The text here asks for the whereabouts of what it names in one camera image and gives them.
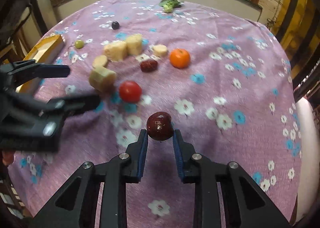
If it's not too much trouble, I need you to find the orange tangerine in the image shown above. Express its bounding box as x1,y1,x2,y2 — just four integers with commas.
169,49,191,69

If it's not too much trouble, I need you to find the yellow rimmed white tray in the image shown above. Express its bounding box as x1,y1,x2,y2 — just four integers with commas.
16,35,65,94

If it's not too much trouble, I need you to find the red jujube date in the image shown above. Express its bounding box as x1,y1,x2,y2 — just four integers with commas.
140,59,158,73

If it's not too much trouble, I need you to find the purple floral tablecloth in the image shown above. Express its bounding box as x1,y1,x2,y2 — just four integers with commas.
8,0,302,218

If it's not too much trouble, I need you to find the red tomato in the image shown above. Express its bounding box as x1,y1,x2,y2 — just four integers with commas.
119,80,142,104

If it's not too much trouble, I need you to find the green grape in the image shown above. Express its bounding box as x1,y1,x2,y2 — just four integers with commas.
74,39,85,49

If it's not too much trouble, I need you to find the dark purple grape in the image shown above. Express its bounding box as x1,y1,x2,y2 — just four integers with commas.
111,21,120,30

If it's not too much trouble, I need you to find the green leafy vegetable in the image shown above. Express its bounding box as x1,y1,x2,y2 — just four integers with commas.
159,0,183,13

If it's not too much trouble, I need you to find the large peeled banana chunk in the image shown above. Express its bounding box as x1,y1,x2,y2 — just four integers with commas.
88,66,117,93

